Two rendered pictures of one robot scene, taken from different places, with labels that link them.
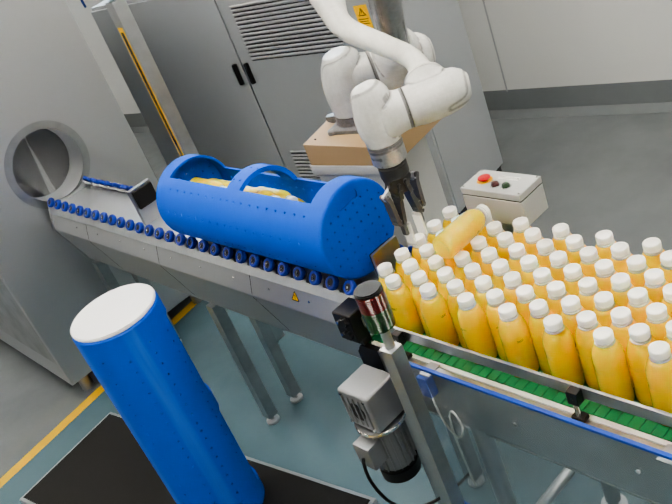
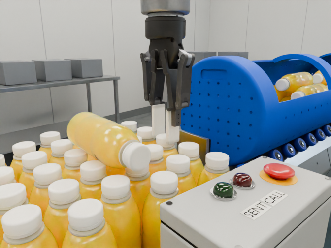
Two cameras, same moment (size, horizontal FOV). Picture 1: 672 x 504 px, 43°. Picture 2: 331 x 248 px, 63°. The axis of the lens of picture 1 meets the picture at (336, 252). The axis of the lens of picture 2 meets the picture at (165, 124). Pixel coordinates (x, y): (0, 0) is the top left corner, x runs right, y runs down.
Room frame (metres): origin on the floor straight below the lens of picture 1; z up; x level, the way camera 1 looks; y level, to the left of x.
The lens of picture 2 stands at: (1.86, -0.73, 1.25)
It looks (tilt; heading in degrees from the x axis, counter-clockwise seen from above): 16 degrees down; 83
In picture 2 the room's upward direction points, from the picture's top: straight up
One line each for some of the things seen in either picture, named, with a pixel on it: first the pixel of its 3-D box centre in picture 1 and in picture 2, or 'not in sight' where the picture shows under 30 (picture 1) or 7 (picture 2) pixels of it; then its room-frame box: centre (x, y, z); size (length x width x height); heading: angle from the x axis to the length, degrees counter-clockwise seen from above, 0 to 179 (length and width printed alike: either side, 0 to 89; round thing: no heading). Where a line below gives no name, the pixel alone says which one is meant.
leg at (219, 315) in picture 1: (244, 364); not in sight; (2.85, 0.51, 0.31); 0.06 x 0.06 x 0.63; 33
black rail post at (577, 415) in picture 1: (576, 404); not in sight; (1.29, -0.33, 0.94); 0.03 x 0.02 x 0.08; 33
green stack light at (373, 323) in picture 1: (378, 316); not in sight; (1.49, -0.03, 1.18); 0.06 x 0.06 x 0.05
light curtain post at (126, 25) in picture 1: (204, 187); not in sight; (3.44, 0.42, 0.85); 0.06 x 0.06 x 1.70; 33
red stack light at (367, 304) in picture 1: (371, 299); not in sight; (1.49, -0.03, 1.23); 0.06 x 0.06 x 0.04
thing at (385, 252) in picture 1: (388, 263); (193, 157); (2.01, -0.12, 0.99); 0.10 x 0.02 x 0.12; 123
